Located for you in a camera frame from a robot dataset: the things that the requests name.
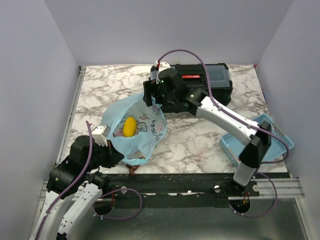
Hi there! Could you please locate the black plastic toolbox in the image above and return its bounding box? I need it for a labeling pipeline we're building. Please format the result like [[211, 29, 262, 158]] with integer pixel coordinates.
[[149, 62, 233, 114]]

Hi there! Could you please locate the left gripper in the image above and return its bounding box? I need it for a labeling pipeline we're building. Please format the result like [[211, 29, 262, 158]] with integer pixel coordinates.
[[84, 139, 125, 172]]

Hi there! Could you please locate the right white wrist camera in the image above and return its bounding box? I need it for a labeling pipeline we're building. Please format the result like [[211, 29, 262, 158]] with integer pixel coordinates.
[[152, 60, 171, 72]]

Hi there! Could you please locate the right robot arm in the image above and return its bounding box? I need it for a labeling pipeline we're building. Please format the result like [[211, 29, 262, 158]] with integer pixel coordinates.
[[143, 67, 272, 196]]

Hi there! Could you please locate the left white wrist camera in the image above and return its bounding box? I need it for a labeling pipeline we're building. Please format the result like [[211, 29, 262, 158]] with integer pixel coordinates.
[[90, 124, 110, 146]]

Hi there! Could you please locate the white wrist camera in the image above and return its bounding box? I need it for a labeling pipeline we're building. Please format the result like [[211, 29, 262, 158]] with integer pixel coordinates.
[[152, 60, 171, 72], [90, 124, 110, 146]]

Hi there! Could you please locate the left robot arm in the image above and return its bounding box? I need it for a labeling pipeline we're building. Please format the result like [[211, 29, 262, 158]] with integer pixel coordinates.
[[30, 135, 124, 240]]

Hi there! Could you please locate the light blue plastic bag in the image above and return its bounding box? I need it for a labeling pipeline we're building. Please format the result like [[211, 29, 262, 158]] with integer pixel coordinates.
[[101, 93, 167, 166]]

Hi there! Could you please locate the brown brass faucet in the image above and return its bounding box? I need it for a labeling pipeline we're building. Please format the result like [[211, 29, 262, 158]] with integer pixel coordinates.
[[124, 156, 148, 177]]

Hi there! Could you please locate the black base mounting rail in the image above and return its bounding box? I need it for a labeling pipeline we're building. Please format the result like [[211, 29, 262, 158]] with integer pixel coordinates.
[[97, 173, 260, 209]]

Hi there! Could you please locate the light blue plastic basket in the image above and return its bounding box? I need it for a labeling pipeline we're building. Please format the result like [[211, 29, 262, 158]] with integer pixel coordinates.
[[219, 113, 295, 167]]

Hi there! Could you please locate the yellow fake lemon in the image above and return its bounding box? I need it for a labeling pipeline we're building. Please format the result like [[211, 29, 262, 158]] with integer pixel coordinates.
[[122, 116, 137, 138]]

